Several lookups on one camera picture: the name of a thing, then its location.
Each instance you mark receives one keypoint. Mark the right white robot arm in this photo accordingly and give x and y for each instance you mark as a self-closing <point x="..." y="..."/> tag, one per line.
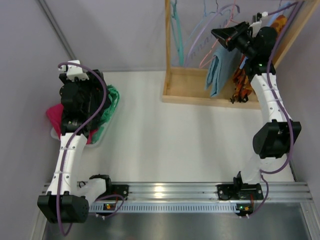
<point x="273" y="144"/>

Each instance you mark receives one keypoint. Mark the pink hanger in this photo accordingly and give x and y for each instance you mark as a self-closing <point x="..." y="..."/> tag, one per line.
<point x="209" y="56"/>

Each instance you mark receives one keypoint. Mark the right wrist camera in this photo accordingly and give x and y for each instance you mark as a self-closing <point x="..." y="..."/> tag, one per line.
<point x="257" y="18"/>

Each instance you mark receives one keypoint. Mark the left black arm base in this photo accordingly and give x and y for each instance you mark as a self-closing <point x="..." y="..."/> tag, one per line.
<point x="114" y="191"/>

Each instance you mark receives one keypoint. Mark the pink garment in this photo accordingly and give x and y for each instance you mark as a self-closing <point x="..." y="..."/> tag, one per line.
<point x="54" y="114"/>

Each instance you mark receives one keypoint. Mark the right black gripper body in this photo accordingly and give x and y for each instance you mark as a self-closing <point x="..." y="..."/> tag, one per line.
<point x="238" y="36"/>

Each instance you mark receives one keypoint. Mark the white plastic basket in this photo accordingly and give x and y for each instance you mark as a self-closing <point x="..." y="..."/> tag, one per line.
<point x="99" y="135"/>

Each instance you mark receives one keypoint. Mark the aluminium mounting rail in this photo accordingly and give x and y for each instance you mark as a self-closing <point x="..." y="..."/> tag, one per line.
<point x="276" y="192"/>

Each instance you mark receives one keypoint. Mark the orange patterned trousers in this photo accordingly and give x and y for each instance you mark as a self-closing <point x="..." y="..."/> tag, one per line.
<point x="242" y="85"/>

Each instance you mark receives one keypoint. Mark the slotted cable duct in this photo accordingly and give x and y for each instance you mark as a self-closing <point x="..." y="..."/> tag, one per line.
<point x="165" y="207"/>

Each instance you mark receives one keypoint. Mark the teal hanger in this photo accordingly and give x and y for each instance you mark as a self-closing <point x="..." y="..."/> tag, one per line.
<point x="177" y="32"/>

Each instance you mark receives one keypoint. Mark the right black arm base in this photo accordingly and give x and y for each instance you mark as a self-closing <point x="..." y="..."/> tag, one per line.
<point x="227" y="192"/>

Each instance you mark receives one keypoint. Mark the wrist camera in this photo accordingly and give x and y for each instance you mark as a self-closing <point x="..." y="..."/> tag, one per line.
<point x="257" y="18"/>
<point x="74" y="72"/>

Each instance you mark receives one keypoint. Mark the green garment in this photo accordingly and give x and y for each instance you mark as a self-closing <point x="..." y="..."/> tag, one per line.
<point x="114" y="97"/>

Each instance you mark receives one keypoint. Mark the light blue trousers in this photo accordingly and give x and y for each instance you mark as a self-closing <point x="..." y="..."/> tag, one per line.
<point x="221" y="69"/>

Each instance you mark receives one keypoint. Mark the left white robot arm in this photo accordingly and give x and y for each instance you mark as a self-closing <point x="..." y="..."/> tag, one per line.
<point x="64" y="201"/>

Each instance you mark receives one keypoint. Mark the black trousers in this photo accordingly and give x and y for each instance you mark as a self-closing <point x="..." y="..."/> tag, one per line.
<point x="96" y="93"/>

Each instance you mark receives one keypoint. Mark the lilac hanger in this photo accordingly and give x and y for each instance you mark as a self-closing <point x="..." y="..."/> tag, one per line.
<point x="206" y="40"/>

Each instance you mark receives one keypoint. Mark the light blue hanger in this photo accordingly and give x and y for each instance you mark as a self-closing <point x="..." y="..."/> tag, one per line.
<point x="207" y="18"/>

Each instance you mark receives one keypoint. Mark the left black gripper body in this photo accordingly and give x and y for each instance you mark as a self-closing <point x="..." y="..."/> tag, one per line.
<point x="93" y="93"/>

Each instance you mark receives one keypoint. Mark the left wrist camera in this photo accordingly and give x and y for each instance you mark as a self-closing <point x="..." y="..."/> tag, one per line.
<point x="74" y="72"/>

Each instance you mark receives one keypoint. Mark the wooden clothes rack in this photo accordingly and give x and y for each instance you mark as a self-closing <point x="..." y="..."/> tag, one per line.
<point x="187" y="85"/>

